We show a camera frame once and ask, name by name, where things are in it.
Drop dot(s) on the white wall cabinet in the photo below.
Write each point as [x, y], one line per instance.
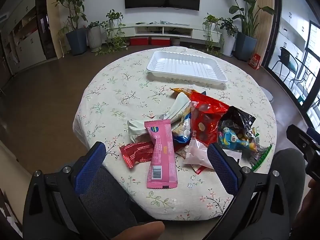
[27, 45]

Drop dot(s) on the black metal balcony table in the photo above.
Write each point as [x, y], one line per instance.
[306, 67]

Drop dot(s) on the black chair teal cushion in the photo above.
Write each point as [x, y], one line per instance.
[285, 57]

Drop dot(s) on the orange snack packet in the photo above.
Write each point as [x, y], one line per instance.
[183, 90]

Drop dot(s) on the black snack packet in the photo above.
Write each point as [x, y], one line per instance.
[237, 117]

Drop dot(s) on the person's left hand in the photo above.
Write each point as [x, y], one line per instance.
[142, 231]

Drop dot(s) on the trailing plant on cabinet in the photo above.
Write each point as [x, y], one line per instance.
[211, 21]

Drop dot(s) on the red bag on floor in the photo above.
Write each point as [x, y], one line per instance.
[254, 61]

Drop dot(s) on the white pale green packet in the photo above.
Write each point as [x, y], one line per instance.
[175, 107]

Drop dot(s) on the beige sofa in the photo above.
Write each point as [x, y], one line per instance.
[12, 170]

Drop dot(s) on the translucent pinkish white packet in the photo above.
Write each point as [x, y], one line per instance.
[197, 155]

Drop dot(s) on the clear green-edged seed packet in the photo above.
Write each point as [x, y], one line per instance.
[261, 158]

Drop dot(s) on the broad leaf plant blue pot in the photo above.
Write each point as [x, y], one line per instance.
[246, 47]

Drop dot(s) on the red storage box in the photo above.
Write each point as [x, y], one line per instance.
[139, 41]
[160, 41]

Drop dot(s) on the small red crinkled packet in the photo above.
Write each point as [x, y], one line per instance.
[135, 152]

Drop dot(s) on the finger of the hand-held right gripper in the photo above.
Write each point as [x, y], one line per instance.
[315, 135]
[303, 142]

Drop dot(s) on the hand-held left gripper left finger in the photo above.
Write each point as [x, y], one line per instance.
[90, 166]

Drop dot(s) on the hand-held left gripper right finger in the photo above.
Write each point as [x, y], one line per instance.
[222, 170]

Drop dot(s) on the plant in ribbed white pot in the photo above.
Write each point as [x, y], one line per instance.
[94, 38]

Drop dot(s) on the slender tree in blue pot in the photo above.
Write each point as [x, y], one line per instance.
[76, 42]

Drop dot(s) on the white television cabinet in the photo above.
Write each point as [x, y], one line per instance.
[150, 31]

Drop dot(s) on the white round stool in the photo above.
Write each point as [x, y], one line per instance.
[266, 93]

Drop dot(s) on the black framed glass door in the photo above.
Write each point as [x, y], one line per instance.
[276, 30]

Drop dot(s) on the white plastic tray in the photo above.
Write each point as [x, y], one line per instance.
[185, 65]

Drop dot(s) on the pink snack bar packet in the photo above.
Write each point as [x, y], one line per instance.
[161, 155]

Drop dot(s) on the dark tall cabinet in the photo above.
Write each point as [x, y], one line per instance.
[43, 30]

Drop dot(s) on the person's right hand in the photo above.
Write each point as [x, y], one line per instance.
[311, 205]

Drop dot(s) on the blue panda snack packet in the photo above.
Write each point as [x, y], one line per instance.
[230, 138]

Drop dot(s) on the large red snack bag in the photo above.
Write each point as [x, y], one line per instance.
[207, 115]

